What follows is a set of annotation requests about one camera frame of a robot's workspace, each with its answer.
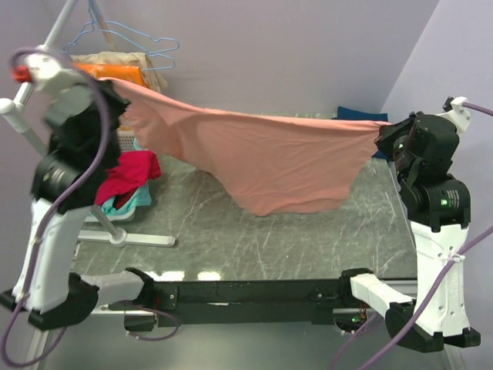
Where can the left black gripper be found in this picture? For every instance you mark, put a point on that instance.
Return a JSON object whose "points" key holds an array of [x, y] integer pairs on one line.
{"points": [[117, 102]]}

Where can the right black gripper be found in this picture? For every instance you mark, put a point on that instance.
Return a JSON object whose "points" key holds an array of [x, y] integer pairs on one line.
{"points": [[389, 132]]}

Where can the salmon pink t shirt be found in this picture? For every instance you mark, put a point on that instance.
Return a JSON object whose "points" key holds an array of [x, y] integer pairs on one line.
{"points": [[267, 164]]}

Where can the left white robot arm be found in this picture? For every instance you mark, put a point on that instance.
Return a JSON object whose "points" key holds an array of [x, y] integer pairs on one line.
{"points": [[63, 196]]}

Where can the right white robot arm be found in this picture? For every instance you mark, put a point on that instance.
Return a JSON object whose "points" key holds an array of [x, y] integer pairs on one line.
{"points": [[439, 212]]}

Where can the white laundry basket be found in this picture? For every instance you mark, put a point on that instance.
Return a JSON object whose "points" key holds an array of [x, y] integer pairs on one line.
{"points": [[126, 140]]}

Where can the magenta t shirt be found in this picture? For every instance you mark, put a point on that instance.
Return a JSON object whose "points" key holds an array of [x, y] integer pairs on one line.
{"points": [[144, 166]]}

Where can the teal t shirt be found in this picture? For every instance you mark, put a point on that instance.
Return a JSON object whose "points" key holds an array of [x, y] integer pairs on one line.
{"points": [[141, 198]]}

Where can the folded blue t shirt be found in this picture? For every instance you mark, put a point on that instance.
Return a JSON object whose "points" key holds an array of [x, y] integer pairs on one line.
{"points": [[366, 119]]}

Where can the orange white cloth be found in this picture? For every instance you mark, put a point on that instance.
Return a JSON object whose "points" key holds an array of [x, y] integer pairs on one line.
{"points": [[127, 73]]}

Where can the beige cloth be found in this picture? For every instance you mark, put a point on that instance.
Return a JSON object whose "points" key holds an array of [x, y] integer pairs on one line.
{"points": [[153, 79]]}

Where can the wooden stick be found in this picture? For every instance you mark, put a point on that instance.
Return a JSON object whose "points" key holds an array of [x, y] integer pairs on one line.
{"points": [[103, 27]]}

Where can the black base beam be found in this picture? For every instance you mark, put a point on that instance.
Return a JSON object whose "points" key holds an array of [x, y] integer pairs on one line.
{"points": [[244, 302]]}

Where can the blue wire hanger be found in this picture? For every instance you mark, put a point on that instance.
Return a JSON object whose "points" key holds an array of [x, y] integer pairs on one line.
{"points": [[158, 61], [140, 41]]}

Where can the aluminium rail frame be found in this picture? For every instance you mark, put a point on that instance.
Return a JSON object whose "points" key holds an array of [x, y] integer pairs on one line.
{"points": [[42, 339]]}

